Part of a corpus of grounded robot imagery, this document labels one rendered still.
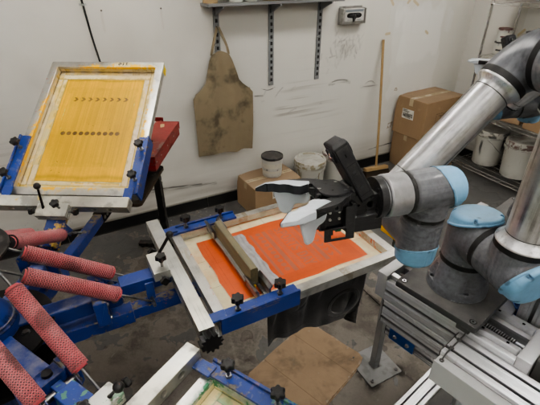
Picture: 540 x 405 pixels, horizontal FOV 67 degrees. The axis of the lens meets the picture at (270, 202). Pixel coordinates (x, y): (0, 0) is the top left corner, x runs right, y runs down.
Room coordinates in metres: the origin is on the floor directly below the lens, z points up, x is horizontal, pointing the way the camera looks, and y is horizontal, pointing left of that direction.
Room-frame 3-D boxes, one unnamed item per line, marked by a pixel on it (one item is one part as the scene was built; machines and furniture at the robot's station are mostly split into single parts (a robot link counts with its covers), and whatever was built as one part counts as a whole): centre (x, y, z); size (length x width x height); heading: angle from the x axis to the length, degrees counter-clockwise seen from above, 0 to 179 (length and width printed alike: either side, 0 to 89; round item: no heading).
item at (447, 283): (0.82, -0.50, 1.31); 0.15 x 0.15 x 0.10
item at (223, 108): (3.36, 0.39, 1.06); 0.53 x 0.07 x 1.05; 118
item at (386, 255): (1.38, -0.05, 0.97); 0.79 x 0.58 x 0.04; 118
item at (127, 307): (1.17, 0.34, 0.89); 1.24 x 0.06 x 0.06; 118
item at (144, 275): (1.11, 0.45, 1.02); 0.17 x 0.06 x 0.05; 118
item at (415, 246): (0.64, -0.27, 1.56); 0.11 x 0.08 x 0.11; 16
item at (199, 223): (1.51, 0.30, 0.98); 0.30 x 0.05 x 0.07; 118
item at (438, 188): (0.62, -0.28, 1.65); 0.11 x 0.08 x 0.09; 106
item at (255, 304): (1.02, 0.04, 0.98); 0.30 x 0.05 x 0.07; 118
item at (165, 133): (2.30, 0.84, 1.06); 0.61 x 0.46 x 0.12; 178
